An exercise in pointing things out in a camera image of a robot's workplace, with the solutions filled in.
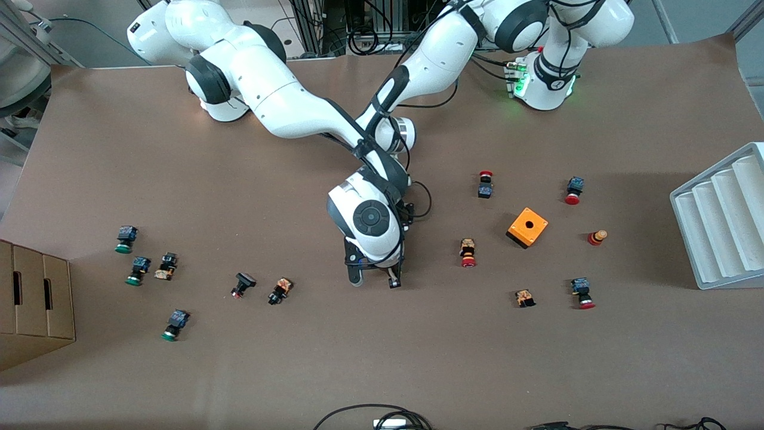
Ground black square button red base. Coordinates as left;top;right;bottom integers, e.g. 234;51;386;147
231;272;257;299

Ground green mushroom button blue block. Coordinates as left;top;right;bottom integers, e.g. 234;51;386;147
125;256;152;287
115;225;139;254
161;309;191;342

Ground white ribbed tray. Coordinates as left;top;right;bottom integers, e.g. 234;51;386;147
670;142;764;291

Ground grey metal strip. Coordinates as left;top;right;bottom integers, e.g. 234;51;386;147
651;0;679;44

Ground brown cardboard box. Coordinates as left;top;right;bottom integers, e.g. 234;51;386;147
0;239;76;372

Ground aluminium profile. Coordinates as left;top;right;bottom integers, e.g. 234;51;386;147
0;0;81;67
731;0;764;39

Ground grey chair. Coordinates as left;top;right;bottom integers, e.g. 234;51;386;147
0;33;53;120

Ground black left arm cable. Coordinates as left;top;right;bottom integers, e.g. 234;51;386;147
411;180;432;218

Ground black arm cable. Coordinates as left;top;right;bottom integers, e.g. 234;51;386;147
411;180;432;218
341;179;408;269

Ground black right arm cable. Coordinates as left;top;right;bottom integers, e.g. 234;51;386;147
341;179;408;269

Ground black selector switch orange block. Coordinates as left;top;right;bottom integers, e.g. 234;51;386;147
267;277;294;306

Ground orange button enclosure box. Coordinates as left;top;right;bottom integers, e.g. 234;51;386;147
506;207;549;250

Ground black cable loop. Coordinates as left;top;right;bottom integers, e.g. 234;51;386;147
313;404;433;430

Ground tangled black cables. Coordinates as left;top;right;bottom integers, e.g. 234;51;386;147
346;0;541;56

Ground aluminium frame rack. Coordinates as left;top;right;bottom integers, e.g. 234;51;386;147
286;0;538;57

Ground thin teal cable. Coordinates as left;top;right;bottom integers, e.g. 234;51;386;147
48;17;147;64

